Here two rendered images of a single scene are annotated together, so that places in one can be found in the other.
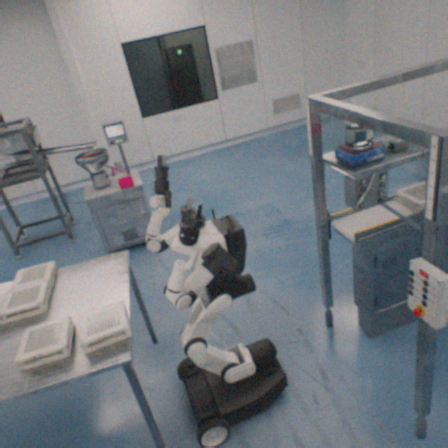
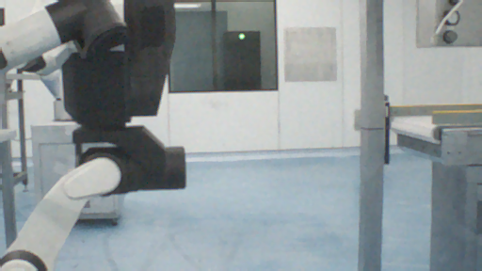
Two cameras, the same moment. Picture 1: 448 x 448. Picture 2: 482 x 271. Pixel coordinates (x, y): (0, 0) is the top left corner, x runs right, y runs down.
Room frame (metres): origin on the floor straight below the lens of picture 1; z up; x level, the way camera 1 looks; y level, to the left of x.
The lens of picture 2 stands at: (0.57, -0.33, 1.10)
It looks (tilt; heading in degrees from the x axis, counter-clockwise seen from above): 4 degrees down; 10
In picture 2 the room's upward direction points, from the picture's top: 1 degrees counter-clockwise
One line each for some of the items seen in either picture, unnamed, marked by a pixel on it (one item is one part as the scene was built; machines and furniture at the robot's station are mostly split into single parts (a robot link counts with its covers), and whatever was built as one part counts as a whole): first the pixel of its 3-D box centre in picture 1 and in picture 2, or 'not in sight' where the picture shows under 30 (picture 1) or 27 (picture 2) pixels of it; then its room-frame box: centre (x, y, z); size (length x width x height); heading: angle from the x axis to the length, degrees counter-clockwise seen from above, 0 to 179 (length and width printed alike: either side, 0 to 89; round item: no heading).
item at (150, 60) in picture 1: (172, 73); (222, 45); (7.16, 0.35, 1.43); 1.38 x 0.01 x 1.16; 103
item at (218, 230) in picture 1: (216, 249); (116, 55); (1.88, 0.08, 1.15); 0.34 x 0.30 x 0.36; 14
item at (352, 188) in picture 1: (366, 186); (463, 8); (2.04, -0.83, 1.25); 0.22 x 0.11 x 0.20; 102
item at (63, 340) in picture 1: (44, 338); not in sight; (1.68, 1.05, 0.95); 0.25 x 0.24 x 0.02; 7
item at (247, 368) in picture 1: (235, 363); not in sight; (1.86, 0.12, 0.28); 0.21 x 0.20 x 0.13; 104
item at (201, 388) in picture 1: (233, 374); not in sight; (1.86, 0.16, 0.19); 0.64 x 0.52 x 0.33; 104
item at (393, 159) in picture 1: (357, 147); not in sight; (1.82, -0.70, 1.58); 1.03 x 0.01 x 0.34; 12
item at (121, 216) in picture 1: (122, 213); (81, 169); (4.36, 1.17, 0.38); 0.63 x 0.57 x 0.76; 103
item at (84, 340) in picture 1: (103, 322); not in sight; (1.71, 0.75, 0.95); 0.25 x 0.24 x 0.02; 14
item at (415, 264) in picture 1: (428, 292); not in sight; (1.29, -0.78, 1.08); 0.17 x 0.06 x 0.26; 12
